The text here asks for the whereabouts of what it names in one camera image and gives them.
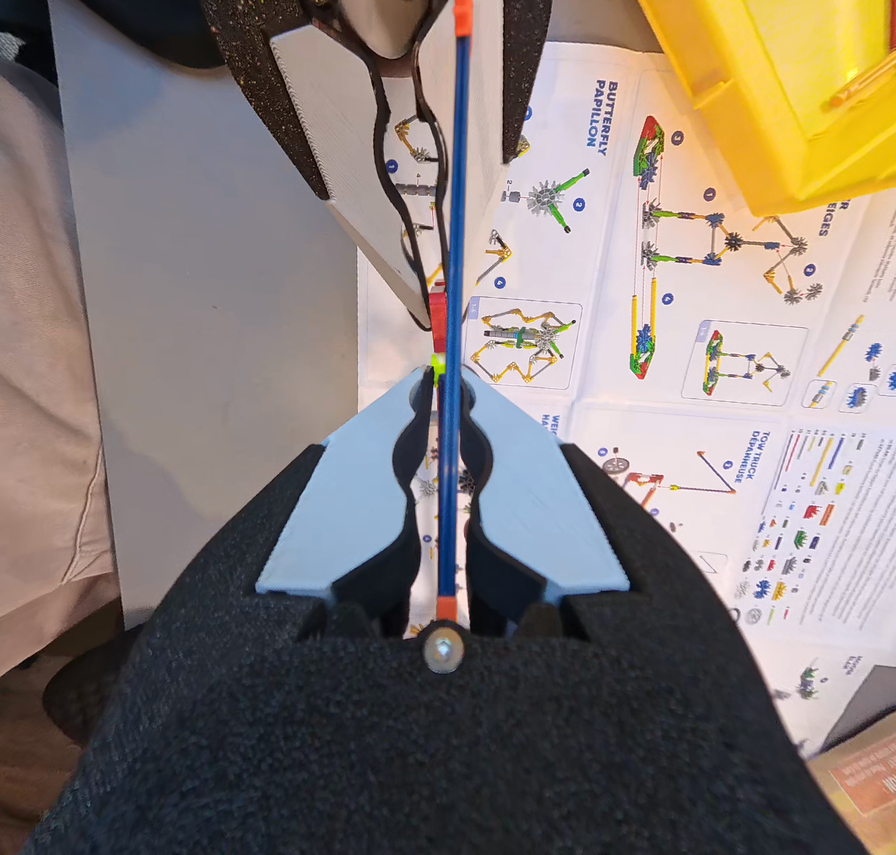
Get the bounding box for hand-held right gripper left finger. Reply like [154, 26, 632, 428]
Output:
[257, 370, 435, 632]

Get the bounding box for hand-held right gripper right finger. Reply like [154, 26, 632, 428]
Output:
[455, 377, 631, 632]

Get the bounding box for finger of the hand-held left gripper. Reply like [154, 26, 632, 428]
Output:
[271, 15, 432, 327]
[413, 15, 506, 327]

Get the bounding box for blue rods with orange connector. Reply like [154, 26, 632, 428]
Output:
[427, 0, 474, 621]

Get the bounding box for grey desk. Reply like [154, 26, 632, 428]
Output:
[42, 0, 421, 632]

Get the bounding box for white instruction sheet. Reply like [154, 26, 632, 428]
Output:
[357, 43, 896, 758]

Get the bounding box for yellow plastic bin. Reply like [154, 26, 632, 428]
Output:
[616, 0, 896, 219]

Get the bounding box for colourful cardboard toy box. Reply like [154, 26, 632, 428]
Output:
[805, 715, 896, 855]

